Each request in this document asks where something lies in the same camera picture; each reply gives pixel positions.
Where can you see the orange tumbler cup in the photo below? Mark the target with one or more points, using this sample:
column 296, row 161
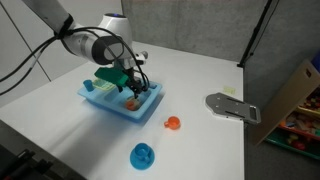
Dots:
column 130, row 105

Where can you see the yellow dish rack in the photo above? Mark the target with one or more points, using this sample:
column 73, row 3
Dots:
column 101, row 85

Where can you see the blue toy sink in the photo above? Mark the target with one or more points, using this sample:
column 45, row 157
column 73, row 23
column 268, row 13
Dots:
column 100, row 98

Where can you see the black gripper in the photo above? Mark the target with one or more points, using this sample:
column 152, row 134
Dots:
column 136, row 82

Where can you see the yellow sticky note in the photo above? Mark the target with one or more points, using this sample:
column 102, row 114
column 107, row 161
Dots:
column 229, row 89

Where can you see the blue saucer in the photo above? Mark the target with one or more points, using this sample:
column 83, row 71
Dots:
column 138, row 164

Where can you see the grey metal mounting plate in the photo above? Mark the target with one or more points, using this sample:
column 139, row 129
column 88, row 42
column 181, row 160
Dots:
column 230, row 106

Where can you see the blue teacup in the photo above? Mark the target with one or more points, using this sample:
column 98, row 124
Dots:
column 142, row 152

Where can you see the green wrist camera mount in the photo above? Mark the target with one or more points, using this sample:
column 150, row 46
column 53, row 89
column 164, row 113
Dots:
column 111, row 77

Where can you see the black stand pole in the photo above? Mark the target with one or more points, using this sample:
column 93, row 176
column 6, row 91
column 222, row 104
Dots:
column 255, row 33

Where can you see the black equipment frame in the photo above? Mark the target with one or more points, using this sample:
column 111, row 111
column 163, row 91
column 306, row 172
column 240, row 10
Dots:
column 23, row 160

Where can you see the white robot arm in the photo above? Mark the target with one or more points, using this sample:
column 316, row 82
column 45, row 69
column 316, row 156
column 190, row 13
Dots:
column 100, row 40

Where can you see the blue tumbler cup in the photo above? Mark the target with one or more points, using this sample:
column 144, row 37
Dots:
column 88, row 85

